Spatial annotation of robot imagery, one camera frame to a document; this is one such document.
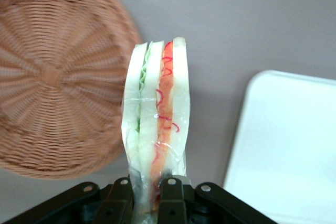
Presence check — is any round brown wicker basket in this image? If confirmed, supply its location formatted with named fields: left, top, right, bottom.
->
left=0, top=0, right=144, bottom=180

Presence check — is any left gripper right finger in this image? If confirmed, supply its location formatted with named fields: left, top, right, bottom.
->
left=157, top=177, right=279, bottom=224

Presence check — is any triangle sandwich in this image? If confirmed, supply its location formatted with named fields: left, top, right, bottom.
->
left=121, top=36, right=191, bottom=224

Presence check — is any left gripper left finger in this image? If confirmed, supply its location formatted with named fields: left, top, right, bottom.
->
left=2, top=178, right=135, bottom=224

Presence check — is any cream plastic tray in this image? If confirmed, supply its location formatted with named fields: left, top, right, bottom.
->
left=222, top=69, right=336, bottom=224

